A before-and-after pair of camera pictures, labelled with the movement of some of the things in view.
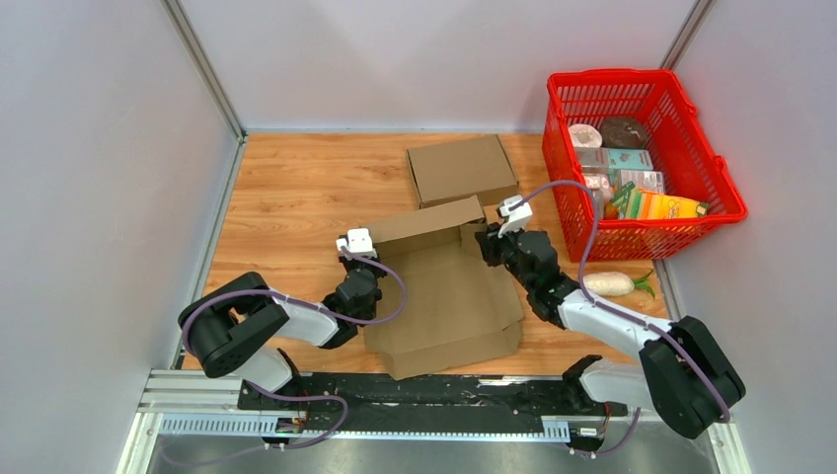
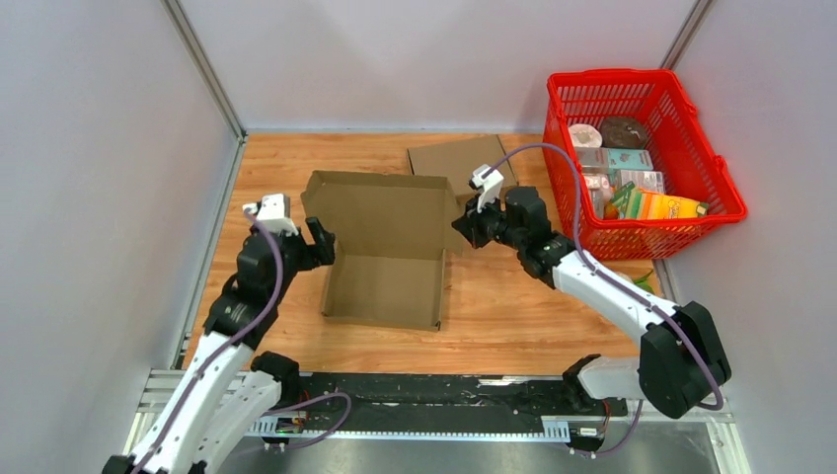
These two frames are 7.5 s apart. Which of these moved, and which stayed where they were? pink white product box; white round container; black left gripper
Moved: black left gripper
Stayed: pink white product box; white round container
